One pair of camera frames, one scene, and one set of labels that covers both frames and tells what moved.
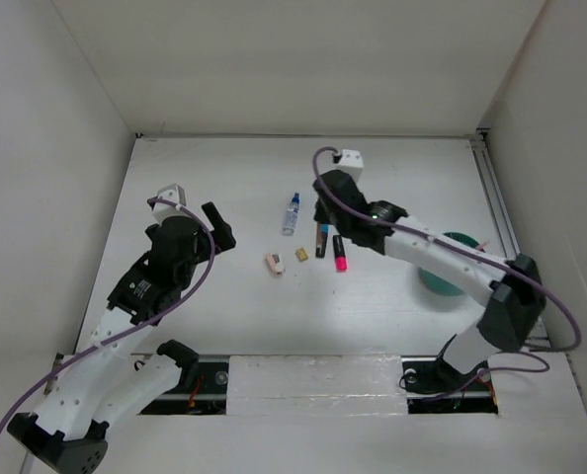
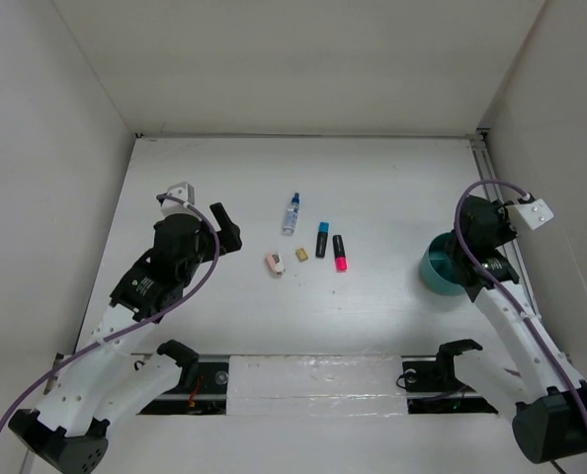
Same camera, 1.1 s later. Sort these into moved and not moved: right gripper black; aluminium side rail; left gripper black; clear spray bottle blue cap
Moved: right gripper black
Not moved: clear spray bottle blue cap; aluminium side rail; left gripper black
